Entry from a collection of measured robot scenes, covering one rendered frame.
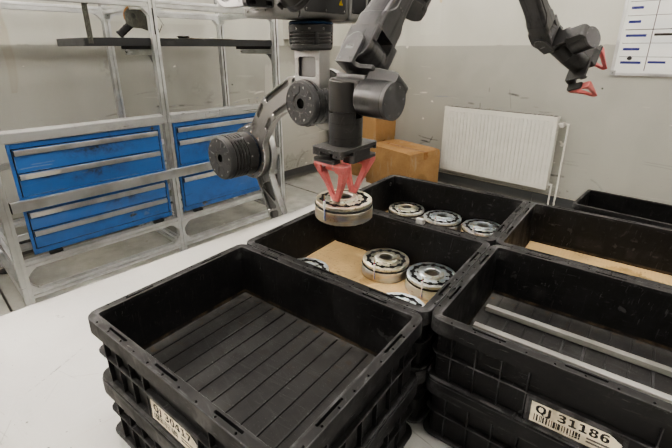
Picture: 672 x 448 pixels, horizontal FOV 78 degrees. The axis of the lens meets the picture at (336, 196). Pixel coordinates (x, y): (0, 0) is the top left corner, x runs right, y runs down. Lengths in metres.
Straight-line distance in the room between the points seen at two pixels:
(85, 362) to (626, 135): 3.60
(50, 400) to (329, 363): 0.52
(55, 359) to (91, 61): 2.56
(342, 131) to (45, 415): 0.70
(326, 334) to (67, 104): 2.83
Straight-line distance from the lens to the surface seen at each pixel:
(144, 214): 2.69
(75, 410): 0.93
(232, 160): 1.65
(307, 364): 0.70
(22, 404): 0.99
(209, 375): 0.71
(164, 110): 2.60
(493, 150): 3.99
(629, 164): 3.85
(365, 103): 0.63
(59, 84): 3.32
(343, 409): 0.50
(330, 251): 1.01
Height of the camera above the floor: 1.29
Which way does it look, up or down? 20 degrees down
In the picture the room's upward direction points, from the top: straight up
